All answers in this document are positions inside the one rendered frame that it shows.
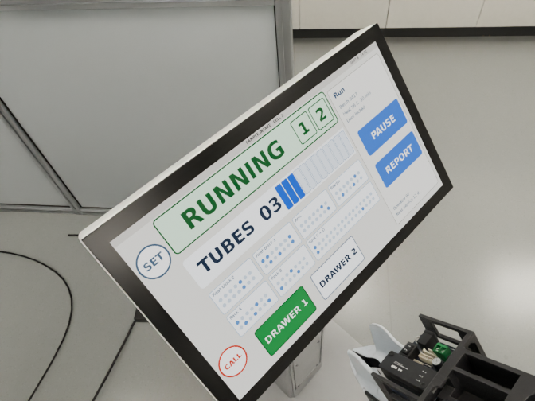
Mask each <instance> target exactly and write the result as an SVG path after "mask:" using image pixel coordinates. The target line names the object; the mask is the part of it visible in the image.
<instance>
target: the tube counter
mask: <svg viewBox="0 0 535 401"><path fill-rule="evenodd" d="M354 154H356V151H355V149H354V148H353V146H352V144H351V142H350V140H349V138H348V136H347V134H346V133H345V131H344V129H343V128H342V129H341V130H339V131H338V132H337V133H336V134H334V135H333V136H332V137H331V138H329V139H328V140H327V141H326V142H325V143H323V144H322V145H321V146H320V147H319V148H318V149H317V150H316V151H314V152H313V153H312V154H311V155H310V156H308V157H307V158H306V159H305V160H303V161H302V162H301V163H300V164H298V165H297V166H296V167H295V168H294V169H293V170H292V171H291V172H290V173H288V174H287V175H286V176H285V177H283V178H282V179H281V180H280V181H278V182H277V183H276V184H275V185H273V186H272V187H271V188H270V189H269V190H268V191H267V192H266V193H264V194H263V195H262V196H261V197H260V198H258V199H257V200H256V201H255V202H253V203H252V207H253V208H254V209H255V211H256V213H257V215H258V216H259V218H260V219H261V220H262V222H263V223H264V225H265V227H266V228H267V230H268V231H269V230H270V229H271V228H272V227H274V226H275V225H276V224H277V223H278V222H279V221H280V220H282V219H283V218H284V217H285V216H286V215H287V214H288V213H289V212H290V211H291V210H292V209H293V208H295V207H296V206H297V205H298V204H299V203H300V202H301V201H303V200H304V199H305V198H306V197H307V196H308V195H309V194H311V193H312V192H313V191H314V190H315V189H316V188H318V187H319V186H320V185H321V184H322V183H323V182H324V181H325V180H326V179H327V178H328V177H329V176H330V175H331V174H333V173H334V172H335V171H336V170H337V169H338V168H340V167H341V166H342V165H343V164H344V163H345V162H346V161H348V160H349V159H350V158H351V157H352V156H353V155H354Z"/></svg>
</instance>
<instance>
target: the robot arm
mask: <svg viewBox="0 0 535 401"><path fill-rule="evenodd" d="M419 318H420V320H421V321H422V323H423V325H424V328H425V330H424V333H423V334H422V335H419V336H416V337H415V340H414V342H413V343H412V342H409V341H408V343H407V344H406V345H402V344H401V343H400V342H398V341H397V340H396V339H395V338H394V337H393V336H392V335H391V333H390V332H389V331H388V330H387V329H386V328H384V327H383V326H382V325H378V324H376V323H372V324H371V325H370V326H369V328H370V331H371V334H372V337H373V342H374V344H375V345H368V346H363V347H359V348H354V349H353V350H352V351H351V350H348V351H347V354H348V356H349V359H350V367H351V369H352V372H353V374H354V375H355V377H356V379H357V381H358V383H359V384H360V386H361V389H362V390H363V392H364V393H365V395H366V396H367V398H368V399H369V401H535V376H534V375H532V374H529V373H527V372H523V371H521V370H519V369H516V368H513V367H510V366H509V365H506V364H503V363H500V362H498V361H496V360H492V359H490V358H488V357H487V356H486V354H485V352H484V350H483V348H482V346H481V344H480V343H479V341H478V338H477V337H476V335H475V333H474V331H471V330H469V329H464V328H462V327H459V326H457V325H453V324H450V323H447V322H445V321H441V320H438V319H435V318H433V317H429V316H426V315H423V314H421V313H420V315H419ZM435 324H436V325H440V326H443V327H444V328H447V329H451V330H454V331H456V332H458V334H459V336H460V338H461V339H462V340H461V341H459V340H457V339H455V338H452V337H449V336H446V335H443V334H442V333H439V331H438V329H437V328H436V326H435ZM437 337H438V338H440V339H443V340H445V341H449V342H451V343H453V344H455V345H458V346H457V347H456V348H454V347H451V346H450V345H446V344H444V343H441V342H439V340H438V338H437ZM372 367H373V368H372ZM376 368H380V369H381V371H382V372H383V373H384V375H385V377H383V376H382V375H381V374H380V373H379V371H378V370H377V369H376Z"/></svg>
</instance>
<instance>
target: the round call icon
mask: <svg viewBox="0 0 535 401"><path fill-rule="evenodd" d="M253 361H254V359H253V358H252V356H251V355H250V354H249V353H248V351H247V350H246V348H245V347H244V346H243V345H242V344H241V343H240V341H239V340H238V338H237V337H236V338H235V339H234V340H233V341H232V342H231V343H230V344H229V345H228V346H227V347H226V348H225V349H224V350H223V351H222V352H221V353H220V354H219V355H218V356H217V357H216V358H215V359H214V360H213V361H212V362H211V364H212V365H213V366H214V368H215V369H216V370H217V371H218V372H219V373H220V374H221V376H222V377H223V378H224V379H225V381H226V382H227V383H228V384H229V386H230V385H231V384H232V383H233V382H234V381H235V380H236V378H237V377H238V376H239V375H240V374H241V373H242V372H243V371H244V370H245V369H246V368H247V367H248V366H249V365H250V364H251V363H252V362H253Z"/></svg>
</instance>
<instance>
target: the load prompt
mask: <svg viewBox="0 0 535 401"><path fill-rule="evenodd" d="M337 123H339V120H338V117H337V116H336V114H335V113H334V110H333V108H332V107H331V105H330V102H329V101H328V99H327V98H326V95H325V93H324V91H320V92H319V93H318V94H317V95H315V96H314V97H313V98H312V99H310V100H309V101H307V102H306V103H305V104H303V105H302V106H301V107H300V108H299V109H297V110H296V111H295V112H293V113H292V114H291V115H289V116H288V117H286V118H285V119H284V120H283V121H282V122H281V123H279V124H278V125H276V126H275V127H274V128H272V129H271V130H270V131H268V132H267V133H266V134H265V135H264V136H262V137H261V138H259V139H258V140H257V141H255V142H254V143H253V144H251V145H250V146H249V147H248V148H247V149H246V150H244V151H243V152H241V153H240V154H238V155H237V156H236V157H235V158H234V159H233V160H231V161H230V162H228V163H227V164H226V165H224V166H223V167H222V168H220V169H219V170H218V171H216V172H215V173H214V174H213V175H212V176H210V177H209V178H207V179H206V180H205V181H203V182H202V183H201V184H200V185H199V186H197V187H196V188H195V189H193V190H192V191H191V192H189V193H188V194H186V195H185V196H184V197H183V198H182V199H181V200H179V201H178V202H177V203H175V204H174V205H172V206H171V207H170V208H168V209H167V210H166V211H165V212H164V213H162V214H161V215H160V216H158V217H157V218H156V219H154V220H153V221H151V224H152V225H153V226H154V228H155V229H156V231H157V232H158V233H159V235H160V236H161V237H162V238H163V239H164V241H165V242H166V243H167V245H168V246H169V247H170V249H171V250H172V252H173V253H174V254H175V255H176V256H178V255H180V254H181V253H182V252H183V251H184V250H185V249H186V248H187V247H189V246H190V245H191V244H192V243H194V242H195V241H196V240H197V239H199V238H200V237H201V236H203V235H204V234H205V233H206V232H207V231H208V230H209V229H210V228H212V227H213V226H214V225H215V224H217V223H218V222H219V221H220V220H222V219H223V218H224V217H225V216H227V215H228V214H229V213H230V212H231V211H232V210H233V209H234V208H236V207H237V206H238V205H239V204H241V203H242V202H243V201H245V200H246V199H247V198H248V197H250V196H251V195H252V194H253V193H254V192H255V191H256V190H257V189H259V188H260V187H261V186H262V185H264V184H265V183H266V182H267V181H269V180H270V179H271V178H272V177H274V176H275V175H276V174H277V173H278V172H279V171H280V170H281V169H283V168H284V167H285V166H286V165H288V164H289V163H290V162H292V161H293V160H294V159H295V158H297V157H298V156H299V155H300V154H301V153H302V152H303V151H304V150H306V149H307V148H308V147H309V146H311V145H312V144H313V143H314V142H316V141H317V140H318V139H319V138H321V137H322V136H323V135H324V134H325V133H326V132H327V131H328V130H330V129H331V128H332V127H334V126H335V125H336V124H337Z"/></svg>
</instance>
